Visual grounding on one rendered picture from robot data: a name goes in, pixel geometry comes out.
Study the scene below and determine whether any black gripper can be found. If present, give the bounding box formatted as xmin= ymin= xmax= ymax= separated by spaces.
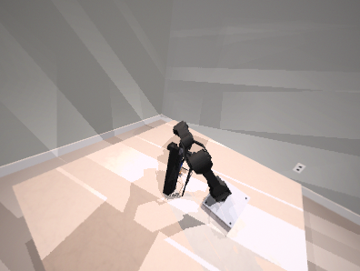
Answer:
xmin=167 ymin=142 xmax=195 ymax=164

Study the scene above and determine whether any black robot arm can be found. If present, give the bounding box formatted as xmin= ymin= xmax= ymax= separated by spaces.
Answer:
xmin=173 ymin=121 xmax=232 ymax=202

